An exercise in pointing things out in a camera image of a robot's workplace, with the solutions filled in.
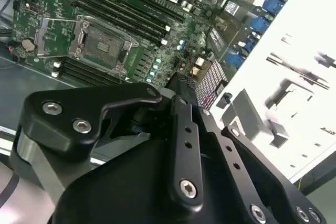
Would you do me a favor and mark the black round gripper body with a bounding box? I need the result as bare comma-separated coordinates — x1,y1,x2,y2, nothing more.
52,137,245,224

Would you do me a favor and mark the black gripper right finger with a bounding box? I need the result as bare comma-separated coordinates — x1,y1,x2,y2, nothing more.
184,77,328,224

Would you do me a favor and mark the thin wire locking lever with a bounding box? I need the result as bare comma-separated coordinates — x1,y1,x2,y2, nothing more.
117,40,133,74

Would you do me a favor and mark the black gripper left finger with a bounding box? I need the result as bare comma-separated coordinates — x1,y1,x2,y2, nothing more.
12,74,205,210

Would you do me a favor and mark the metal socket cover frame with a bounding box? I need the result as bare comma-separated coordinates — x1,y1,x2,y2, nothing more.
34,17,89,59

